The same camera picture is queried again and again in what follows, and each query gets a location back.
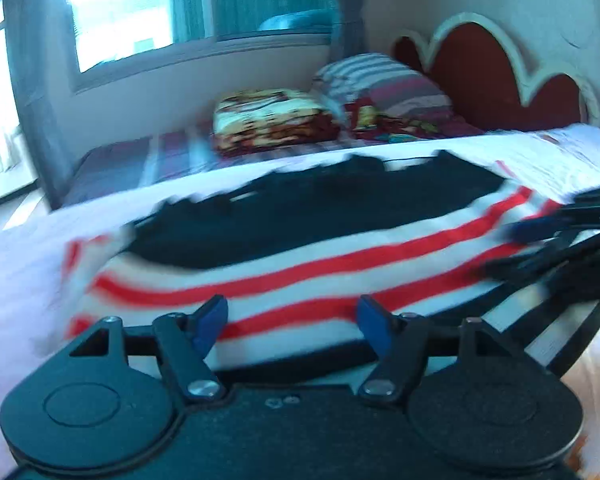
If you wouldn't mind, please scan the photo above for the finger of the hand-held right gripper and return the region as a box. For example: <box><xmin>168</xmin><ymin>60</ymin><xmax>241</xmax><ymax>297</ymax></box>
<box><xmin>482</xmin><ymin>245</ymin><xmax>581</xmax><ymax>288</ymax></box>
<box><xmin>500</xmin><ymin>204</ymin><xmax>600</xmax><ymax>248</ymax></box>

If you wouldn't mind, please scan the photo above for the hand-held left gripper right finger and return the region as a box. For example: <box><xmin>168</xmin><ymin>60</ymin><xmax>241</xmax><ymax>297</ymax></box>
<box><xmin>356</xmin><ymin>294</ymin><xmax>531</xmax><ymax>406</ymax></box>

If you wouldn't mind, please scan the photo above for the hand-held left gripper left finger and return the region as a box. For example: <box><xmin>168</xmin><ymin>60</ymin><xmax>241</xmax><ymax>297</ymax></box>
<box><xmin>70</xmin><ymin>294</ymin><xmax>229</xmax><ymax>403</ymax></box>

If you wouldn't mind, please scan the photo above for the striped knit sweater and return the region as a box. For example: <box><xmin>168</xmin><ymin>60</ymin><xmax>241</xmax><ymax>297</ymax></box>
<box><xmin>62</xmin><ymin>150</ymin><xmax>600</xmax><ymax>376</ymax></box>

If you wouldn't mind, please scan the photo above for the red patterned pillow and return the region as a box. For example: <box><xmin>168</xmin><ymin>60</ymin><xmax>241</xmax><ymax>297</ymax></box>
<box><xmin>342</xmin><ymin>102</ymin><xmax>481</xmax><ymax>143</ymax></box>

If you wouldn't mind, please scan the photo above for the red scalloped headboard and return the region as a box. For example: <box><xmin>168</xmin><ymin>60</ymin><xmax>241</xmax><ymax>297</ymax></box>
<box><xmin>390</xmin><ymin>12</ymin><xmax>600</xmax><ymax>133</ymax></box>

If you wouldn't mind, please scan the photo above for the purple striped bed sheet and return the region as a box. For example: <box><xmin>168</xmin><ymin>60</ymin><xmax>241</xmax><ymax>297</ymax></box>
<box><xmin>62</xmin><ymin>127</ymin><xmax>486</xmax><ymax>206</ymax></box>

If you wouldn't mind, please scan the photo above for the floral bed sheet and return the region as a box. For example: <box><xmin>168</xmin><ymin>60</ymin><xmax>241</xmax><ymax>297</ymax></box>
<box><xmin>0</xmin><ymin>125</ymin><xmax>600</xmax><ymax>480</ymax></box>

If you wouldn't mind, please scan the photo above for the folded printed blanket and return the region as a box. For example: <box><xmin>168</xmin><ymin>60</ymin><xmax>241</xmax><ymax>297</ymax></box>
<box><xmin>212</xmin><ymin>89</ymin><xmax>341</xmax><ymax>157</ymax></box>

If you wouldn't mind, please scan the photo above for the striped pillow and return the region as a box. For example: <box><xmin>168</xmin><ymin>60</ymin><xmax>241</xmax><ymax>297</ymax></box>
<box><xmin>310</xmin><ymin>54</ymin><xmax>453</xmax><ymax>121</ymax></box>

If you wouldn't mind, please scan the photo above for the grey curtain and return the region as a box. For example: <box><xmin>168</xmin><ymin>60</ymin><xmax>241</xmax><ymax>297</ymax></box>
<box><xmin>330</xmin><ymin>0</ymin><xmax>368</xmax><ymax>63</ymax></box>
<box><xmin>0</xmin><ymin>0</ymin><xmax>81</xmax><ymax>211</ymax></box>

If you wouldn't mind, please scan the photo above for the sliding window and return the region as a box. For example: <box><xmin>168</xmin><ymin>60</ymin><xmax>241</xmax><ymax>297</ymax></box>
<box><xmin>65</xmin><ymin>0</ymin><xmax>341</xmax><ymax>93</ymax></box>

